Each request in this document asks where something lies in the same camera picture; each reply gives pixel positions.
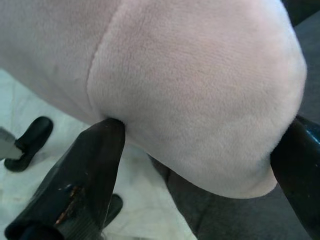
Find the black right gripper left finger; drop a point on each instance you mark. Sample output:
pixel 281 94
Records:
pixel 80 175

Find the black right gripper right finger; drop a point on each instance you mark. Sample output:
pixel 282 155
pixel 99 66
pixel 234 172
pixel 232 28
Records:
pixel 300 175

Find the pale pink plush pillow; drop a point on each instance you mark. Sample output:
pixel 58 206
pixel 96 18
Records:
pixel 187 87

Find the dark grey fabric sofa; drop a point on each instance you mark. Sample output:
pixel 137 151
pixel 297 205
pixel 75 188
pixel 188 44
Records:
pixel 225 220

